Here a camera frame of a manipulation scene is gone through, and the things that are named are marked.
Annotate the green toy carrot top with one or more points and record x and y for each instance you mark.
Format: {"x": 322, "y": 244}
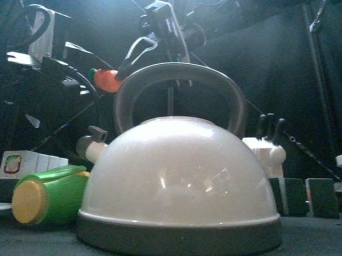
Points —
{"x": 91, "y": 75}

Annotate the orange toy carrot piece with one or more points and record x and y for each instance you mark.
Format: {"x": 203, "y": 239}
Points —
{"x": 108, "y": 81}

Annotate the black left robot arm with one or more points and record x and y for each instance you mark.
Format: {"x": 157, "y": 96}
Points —
{"x": 17, "y": 106}

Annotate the green cup yellow base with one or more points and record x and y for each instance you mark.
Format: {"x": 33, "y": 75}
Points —
{"x": 57, "y": 196}

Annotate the white toy knife block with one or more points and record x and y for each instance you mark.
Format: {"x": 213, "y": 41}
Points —
{"x": 267, "y": 156}

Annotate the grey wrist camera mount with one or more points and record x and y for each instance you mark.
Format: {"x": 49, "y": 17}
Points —
{"x": 41, "y": 36}

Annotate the black frame post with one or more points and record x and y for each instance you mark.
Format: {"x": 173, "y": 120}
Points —
{"x": 318, "y": 83}

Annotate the metal frame bracket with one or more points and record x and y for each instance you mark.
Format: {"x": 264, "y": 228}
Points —
{"x": 338, "y": 161}

